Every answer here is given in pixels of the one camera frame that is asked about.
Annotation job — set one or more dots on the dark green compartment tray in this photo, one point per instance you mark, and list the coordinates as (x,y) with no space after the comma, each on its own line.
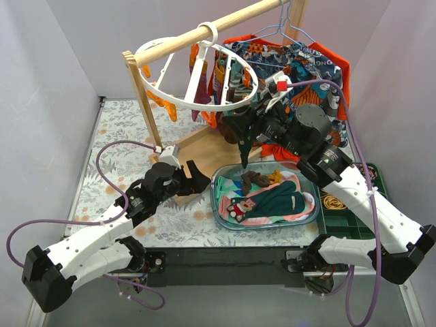
(337,220)

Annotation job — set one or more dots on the purple yellow-cuff sock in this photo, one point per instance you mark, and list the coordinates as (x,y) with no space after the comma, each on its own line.
(202,96)

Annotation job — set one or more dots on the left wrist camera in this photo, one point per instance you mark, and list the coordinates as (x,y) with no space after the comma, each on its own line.
(169,155)

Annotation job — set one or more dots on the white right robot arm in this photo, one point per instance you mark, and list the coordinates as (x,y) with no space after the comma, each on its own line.
(400,244)

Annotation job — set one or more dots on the wooden drying rack stand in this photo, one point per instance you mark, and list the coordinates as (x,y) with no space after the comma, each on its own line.
(206,147)

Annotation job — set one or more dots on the clear glass sock container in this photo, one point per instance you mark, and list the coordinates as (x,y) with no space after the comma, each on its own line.
(227,184)

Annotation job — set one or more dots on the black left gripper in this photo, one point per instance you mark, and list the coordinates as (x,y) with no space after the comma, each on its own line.
(186,180)

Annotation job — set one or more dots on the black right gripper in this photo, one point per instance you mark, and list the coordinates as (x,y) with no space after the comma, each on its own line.
(254,120)

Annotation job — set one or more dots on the patterned blue orange shorts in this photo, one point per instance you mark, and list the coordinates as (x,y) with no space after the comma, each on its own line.
(307,63)

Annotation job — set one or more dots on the blue wire clothes hanger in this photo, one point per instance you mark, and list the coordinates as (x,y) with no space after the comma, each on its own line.
(284,21)

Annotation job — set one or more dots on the floral table mat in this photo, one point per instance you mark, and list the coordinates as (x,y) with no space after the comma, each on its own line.
(192,225)

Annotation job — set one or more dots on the brown striped-cuff sock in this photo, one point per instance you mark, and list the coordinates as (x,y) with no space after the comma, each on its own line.
(226,129)

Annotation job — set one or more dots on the reindeer sock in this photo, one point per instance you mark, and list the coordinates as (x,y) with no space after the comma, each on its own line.
(238,208)

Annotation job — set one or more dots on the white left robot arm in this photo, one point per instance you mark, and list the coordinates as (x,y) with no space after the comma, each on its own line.
(52,274)

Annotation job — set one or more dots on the white round sock hanger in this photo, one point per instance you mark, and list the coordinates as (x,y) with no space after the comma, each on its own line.
(205,36)

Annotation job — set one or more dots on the dark teal sock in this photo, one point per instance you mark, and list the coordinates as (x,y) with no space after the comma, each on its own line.
(280,200)

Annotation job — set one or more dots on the yellow orange clothespin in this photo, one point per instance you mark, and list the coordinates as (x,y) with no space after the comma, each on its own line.
(146,71)

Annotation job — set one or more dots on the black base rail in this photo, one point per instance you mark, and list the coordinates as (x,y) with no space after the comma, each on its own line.
(217,266)

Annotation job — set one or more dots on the small brown sock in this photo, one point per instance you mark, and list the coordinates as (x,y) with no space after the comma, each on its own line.
(251,178)

